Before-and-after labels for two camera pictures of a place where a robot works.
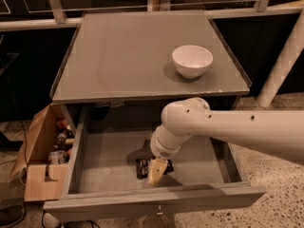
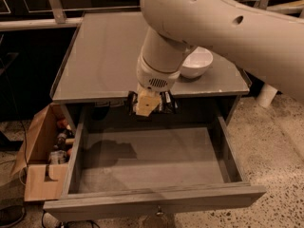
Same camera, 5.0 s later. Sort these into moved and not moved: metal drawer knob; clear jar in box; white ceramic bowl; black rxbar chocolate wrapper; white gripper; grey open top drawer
Moved: white gripper; black rxbar chocolate wrapper
Not moved: grey open top drawer; clear jar in box; metal drawer knob; white ceramic bowl
